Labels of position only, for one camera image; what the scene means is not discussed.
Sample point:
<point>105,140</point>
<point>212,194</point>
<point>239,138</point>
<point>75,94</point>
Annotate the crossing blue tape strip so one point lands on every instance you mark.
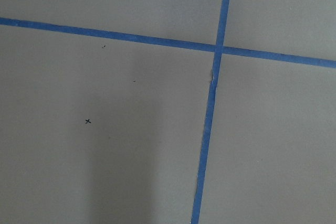
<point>202,165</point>

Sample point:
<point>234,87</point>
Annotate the long blue tape strip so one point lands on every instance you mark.
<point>169,42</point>

